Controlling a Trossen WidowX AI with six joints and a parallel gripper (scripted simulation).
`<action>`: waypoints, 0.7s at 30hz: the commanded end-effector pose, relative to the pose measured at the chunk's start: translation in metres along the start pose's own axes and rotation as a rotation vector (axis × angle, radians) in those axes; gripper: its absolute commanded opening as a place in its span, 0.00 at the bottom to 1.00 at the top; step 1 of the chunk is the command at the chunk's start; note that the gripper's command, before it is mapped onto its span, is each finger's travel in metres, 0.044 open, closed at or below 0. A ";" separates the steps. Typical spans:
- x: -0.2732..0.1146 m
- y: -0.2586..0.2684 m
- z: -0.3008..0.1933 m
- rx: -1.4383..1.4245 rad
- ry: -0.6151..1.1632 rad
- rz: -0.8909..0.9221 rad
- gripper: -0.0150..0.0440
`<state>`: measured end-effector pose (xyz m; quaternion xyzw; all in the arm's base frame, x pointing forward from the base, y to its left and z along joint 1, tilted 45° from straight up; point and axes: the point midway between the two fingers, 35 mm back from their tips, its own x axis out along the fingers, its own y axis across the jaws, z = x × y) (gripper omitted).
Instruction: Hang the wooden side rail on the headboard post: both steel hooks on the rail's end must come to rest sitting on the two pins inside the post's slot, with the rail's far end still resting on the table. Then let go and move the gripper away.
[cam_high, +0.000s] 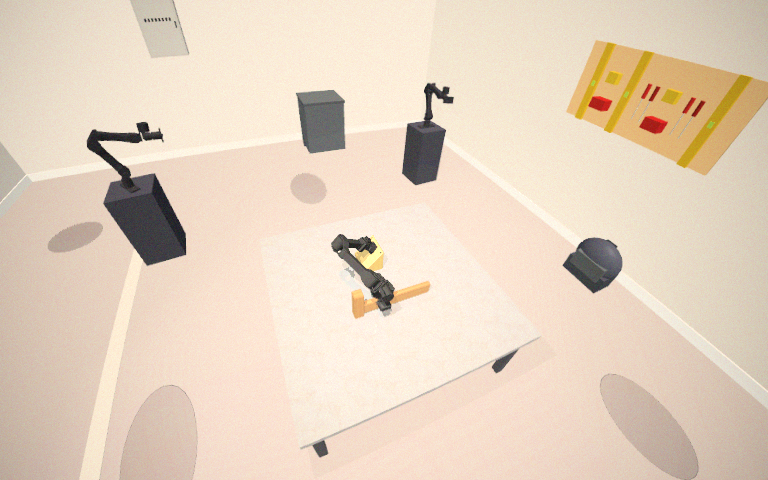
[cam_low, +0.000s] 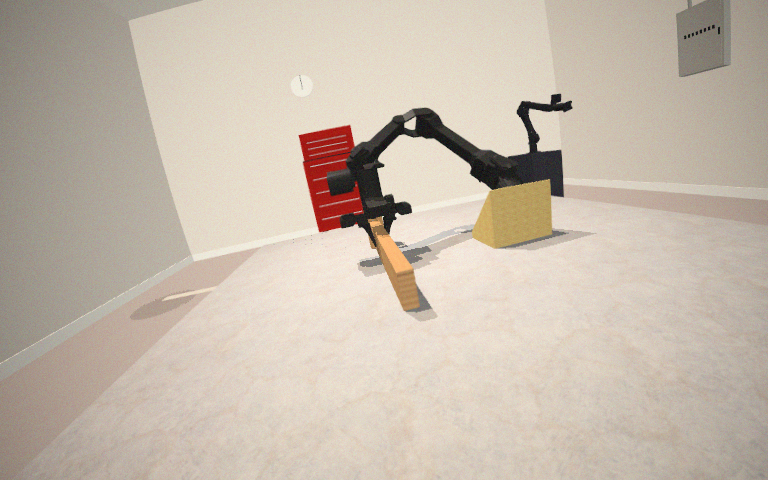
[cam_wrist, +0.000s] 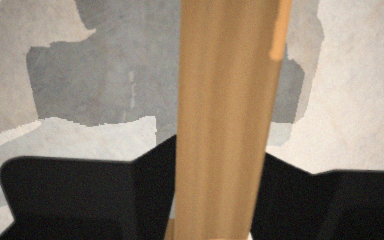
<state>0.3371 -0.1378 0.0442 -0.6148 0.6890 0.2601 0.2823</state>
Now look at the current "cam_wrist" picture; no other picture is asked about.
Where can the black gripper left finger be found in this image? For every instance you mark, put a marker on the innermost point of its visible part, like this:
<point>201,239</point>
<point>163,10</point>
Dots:
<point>138,193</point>

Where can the wooden side rail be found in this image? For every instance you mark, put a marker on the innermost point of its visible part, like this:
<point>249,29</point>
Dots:
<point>230,58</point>

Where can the wooden post with slot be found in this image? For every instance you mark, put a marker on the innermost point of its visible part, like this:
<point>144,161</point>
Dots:
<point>169,234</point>

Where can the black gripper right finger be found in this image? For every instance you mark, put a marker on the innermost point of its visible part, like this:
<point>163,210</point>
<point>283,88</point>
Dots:
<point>294,204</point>

